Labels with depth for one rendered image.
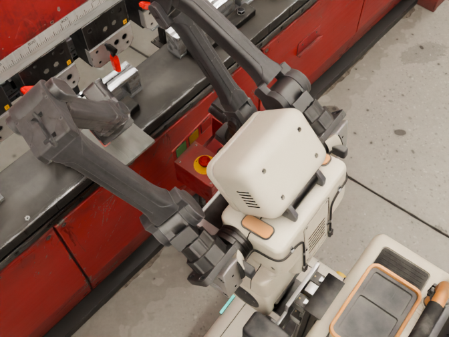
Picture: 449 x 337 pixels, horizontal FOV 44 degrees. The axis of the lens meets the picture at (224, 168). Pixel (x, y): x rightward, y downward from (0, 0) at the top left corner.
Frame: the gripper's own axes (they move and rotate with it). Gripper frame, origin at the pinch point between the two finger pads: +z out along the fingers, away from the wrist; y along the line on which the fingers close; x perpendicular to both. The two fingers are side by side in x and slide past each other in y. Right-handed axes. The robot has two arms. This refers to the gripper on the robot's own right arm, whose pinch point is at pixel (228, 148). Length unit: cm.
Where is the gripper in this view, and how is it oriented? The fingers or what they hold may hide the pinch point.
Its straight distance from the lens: 182.4
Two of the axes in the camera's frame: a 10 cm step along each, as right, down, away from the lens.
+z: -1.7, 3.9, 9.1
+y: -7.7, -6.3, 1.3
